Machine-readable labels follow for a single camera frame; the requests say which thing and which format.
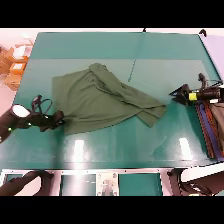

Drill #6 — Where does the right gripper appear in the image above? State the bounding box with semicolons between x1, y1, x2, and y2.
177;84;196;106

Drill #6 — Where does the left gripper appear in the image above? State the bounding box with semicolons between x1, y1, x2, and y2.
39;110;66;132

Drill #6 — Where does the green T-shirt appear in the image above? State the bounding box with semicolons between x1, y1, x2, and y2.
51;62;168;136

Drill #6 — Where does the olive garment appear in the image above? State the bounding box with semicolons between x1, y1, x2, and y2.
211;102;224;141

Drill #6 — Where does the red-brown garment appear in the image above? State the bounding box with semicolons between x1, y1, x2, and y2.
201;100;224;159

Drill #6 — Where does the cardboard box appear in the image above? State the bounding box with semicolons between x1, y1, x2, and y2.
8;61;28;76

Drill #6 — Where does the black cable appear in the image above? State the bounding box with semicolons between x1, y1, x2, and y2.
39;97;54;115
205;79;224;87

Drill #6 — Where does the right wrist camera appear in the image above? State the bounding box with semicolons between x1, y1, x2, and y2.
197;72;210;90

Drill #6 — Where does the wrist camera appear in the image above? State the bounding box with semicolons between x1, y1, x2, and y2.
31;94;44;114
197;72;210;90

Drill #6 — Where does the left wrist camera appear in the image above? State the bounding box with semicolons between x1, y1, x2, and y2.
31;94;44;114

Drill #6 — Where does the silver frame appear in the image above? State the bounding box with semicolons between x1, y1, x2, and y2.
0;167;224;197

